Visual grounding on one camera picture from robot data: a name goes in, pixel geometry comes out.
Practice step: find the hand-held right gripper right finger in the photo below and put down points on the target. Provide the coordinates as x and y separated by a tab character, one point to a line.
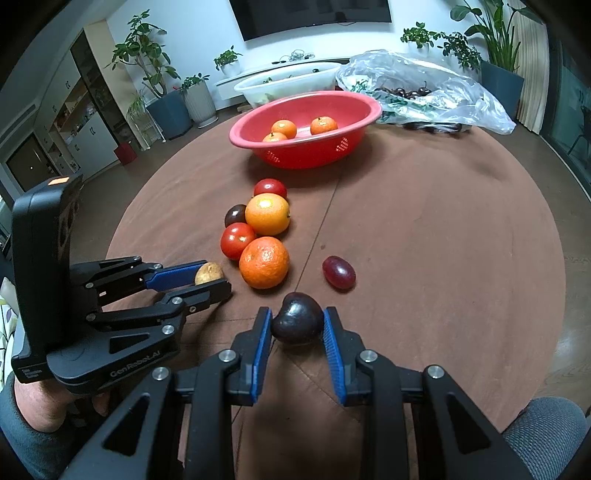
334	355

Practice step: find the wooden board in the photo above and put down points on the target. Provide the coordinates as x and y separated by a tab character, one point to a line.
244	107

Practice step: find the floral print cloth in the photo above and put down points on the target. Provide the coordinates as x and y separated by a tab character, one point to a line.
5	318

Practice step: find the bird-of-paradise plant blue pot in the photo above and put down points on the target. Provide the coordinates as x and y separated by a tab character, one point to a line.
501	87

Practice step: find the red bin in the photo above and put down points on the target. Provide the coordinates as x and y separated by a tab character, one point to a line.
125	153

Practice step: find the green printed plastic bag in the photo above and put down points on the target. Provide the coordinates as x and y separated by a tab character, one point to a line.
401	110

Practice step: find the green leafy vegetables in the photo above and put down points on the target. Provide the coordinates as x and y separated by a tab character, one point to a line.
267	79

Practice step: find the white television cabinet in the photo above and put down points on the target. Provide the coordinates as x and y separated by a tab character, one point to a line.
226	87

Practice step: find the red tomato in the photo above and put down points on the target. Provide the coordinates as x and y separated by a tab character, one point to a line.
270	188
238	240

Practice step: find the glass sliding door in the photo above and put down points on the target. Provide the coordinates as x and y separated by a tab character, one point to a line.
572	115

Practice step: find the white plastic basin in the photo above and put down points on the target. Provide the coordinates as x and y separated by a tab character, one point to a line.
295	85

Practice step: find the tan longan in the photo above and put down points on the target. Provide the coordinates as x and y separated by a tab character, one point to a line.
208	273

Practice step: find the brown tablecloth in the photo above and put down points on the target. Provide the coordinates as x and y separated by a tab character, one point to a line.
415	230

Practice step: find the black wall television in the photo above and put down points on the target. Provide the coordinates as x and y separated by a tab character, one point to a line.
314	14

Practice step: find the large smooth orange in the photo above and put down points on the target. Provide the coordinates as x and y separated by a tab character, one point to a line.
268	214

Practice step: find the small plant white pot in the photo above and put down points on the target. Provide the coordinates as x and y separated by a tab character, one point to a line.
231	69
418	33

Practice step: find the person's left hand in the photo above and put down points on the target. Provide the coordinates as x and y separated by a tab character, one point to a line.
99	405

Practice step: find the red grape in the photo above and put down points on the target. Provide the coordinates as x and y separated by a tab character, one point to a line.
339	272

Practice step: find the beige curtain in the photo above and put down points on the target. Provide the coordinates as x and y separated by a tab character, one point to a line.
535	69

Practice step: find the dark purple plum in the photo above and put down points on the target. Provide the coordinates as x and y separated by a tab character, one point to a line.
297	325

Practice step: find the white wall cabinet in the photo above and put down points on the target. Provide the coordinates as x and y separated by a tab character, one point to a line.
87	129

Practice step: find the tall leafy plant blue pot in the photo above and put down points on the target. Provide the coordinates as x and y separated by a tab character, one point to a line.
171	115

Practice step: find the person's left forearm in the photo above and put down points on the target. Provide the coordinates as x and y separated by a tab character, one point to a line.
32	406

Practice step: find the pile of dark cherries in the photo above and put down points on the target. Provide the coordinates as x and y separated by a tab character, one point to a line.
406	93

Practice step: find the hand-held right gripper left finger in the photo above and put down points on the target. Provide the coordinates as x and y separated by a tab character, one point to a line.
261	350

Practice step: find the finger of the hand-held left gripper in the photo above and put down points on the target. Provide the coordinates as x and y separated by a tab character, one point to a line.
207	297
175	277

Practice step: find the red plastic basin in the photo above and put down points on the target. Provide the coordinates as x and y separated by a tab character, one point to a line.
295	157

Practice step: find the clear plastic bag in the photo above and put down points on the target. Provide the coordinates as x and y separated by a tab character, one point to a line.
461	97

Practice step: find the small plant ribbed pot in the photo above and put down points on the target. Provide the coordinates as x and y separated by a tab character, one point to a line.
201	104

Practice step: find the bushy plant tall white pot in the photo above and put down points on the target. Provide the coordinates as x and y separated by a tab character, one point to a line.
457	46

